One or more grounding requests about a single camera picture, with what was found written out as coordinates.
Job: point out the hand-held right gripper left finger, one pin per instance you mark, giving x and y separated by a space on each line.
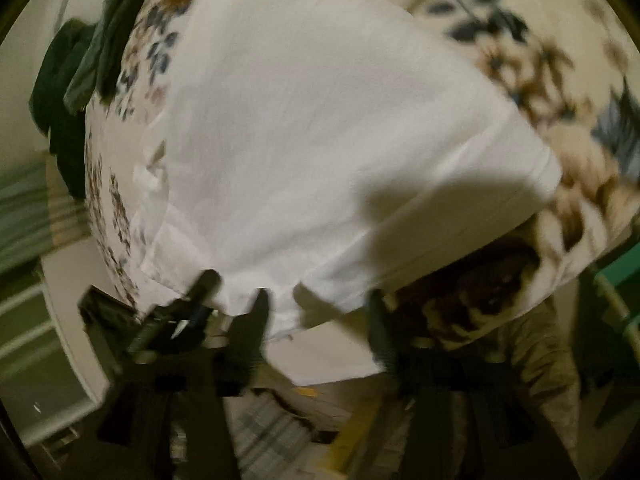
252 330

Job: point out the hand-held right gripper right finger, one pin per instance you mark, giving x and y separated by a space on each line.
385 340

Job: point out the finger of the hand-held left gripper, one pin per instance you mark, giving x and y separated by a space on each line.
197 320
195 291

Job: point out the white pants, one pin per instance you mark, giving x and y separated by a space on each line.
300 135

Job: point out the yellow strip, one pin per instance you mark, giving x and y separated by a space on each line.
352 432

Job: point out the striped plaid cloth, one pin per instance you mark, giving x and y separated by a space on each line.
265 440

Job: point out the green curtain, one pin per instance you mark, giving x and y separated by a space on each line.
25 210

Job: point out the person's quilted brown clothing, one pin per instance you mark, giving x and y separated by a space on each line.
540 360

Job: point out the dark green blanket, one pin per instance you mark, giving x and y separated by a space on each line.
55 95

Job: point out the teal rack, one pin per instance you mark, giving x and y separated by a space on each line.
617 272

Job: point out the folded blue jeans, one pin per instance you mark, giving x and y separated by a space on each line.
100 60

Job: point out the bed with floral sheet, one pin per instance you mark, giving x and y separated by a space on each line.
575 170

